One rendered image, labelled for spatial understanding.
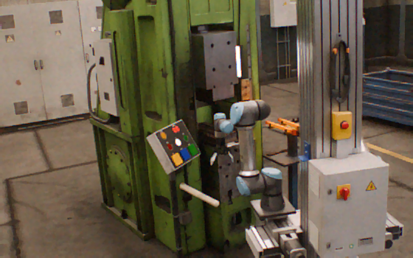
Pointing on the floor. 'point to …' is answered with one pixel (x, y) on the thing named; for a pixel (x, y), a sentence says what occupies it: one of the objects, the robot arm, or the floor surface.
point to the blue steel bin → (389, 96)
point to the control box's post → (175, 214)
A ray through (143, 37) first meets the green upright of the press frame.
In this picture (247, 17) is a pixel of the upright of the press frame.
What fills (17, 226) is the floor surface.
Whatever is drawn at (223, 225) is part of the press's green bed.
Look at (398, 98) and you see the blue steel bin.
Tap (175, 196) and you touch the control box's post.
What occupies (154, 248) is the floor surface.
